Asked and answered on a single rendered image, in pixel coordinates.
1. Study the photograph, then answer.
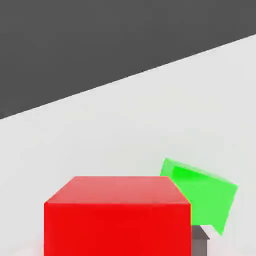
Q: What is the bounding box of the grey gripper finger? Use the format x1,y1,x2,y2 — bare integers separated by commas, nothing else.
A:
190,224,225,256

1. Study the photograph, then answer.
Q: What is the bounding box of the small red cube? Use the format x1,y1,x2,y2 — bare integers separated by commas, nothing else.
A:
43,175,192,256

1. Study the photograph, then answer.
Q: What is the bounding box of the small green cube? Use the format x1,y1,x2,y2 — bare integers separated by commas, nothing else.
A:
159,157,239,237

